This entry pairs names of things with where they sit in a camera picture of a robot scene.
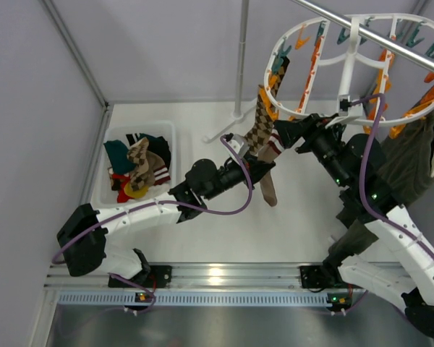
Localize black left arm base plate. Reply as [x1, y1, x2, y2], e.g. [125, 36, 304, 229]
[108, 265, 173, 289]

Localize red white sock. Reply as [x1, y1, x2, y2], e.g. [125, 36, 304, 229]
[108, 168, 130, 191]

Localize yellow red sock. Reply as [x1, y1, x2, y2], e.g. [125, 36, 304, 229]
[116, 181, 149, 203]

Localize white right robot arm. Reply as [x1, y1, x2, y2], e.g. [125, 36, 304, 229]
[273, 113, 434, 338]

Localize plain brown ribbed sock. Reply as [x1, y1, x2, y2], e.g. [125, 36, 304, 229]
[145, 151, 171, 187]

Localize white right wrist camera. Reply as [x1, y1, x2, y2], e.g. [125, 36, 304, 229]
[325, 94, 363, 129]

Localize beige brown argyle sock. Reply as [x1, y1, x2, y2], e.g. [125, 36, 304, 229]
[127, 138, 149, 191]

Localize tan maroon striped sock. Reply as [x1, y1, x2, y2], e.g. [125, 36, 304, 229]
[256, 132, 286, 207]

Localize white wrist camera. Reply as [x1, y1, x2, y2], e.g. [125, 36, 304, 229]
[224, 133, 250, 160]
[325, 94, 363, 129]

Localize white drying rack stand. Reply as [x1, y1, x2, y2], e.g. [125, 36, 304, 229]
[202, 0, 255, 144]

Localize white oval clip hanger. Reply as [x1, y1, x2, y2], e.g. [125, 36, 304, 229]
[259, 13, 434, 120]

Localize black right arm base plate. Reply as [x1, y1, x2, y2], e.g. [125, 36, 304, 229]
[299, 265, 360, 290]

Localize white plastic laundry basket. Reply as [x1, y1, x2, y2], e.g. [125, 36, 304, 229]
[92, 121, 176, 208]

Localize aluminium mounting rail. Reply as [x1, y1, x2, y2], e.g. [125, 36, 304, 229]
[43, 262, 318, 291]

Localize dark teal sock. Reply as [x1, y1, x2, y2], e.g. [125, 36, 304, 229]
[103, 140, 135, 175]

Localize dark green drawstring shorts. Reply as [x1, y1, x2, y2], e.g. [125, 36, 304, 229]
[328, 110, 434, 255]

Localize silver metal hanging rail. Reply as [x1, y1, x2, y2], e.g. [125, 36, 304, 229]
[296, 0, 434, 79]

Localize black socks pile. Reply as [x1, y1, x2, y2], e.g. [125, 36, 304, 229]
[126, 133, 171, 167]

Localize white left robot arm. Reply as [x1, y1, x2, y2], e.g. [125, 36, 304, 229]
[57, 155, 275, 285]

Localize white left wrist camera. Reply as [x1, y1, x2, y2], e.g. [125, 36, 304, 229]
[224, 133, 250, 160]

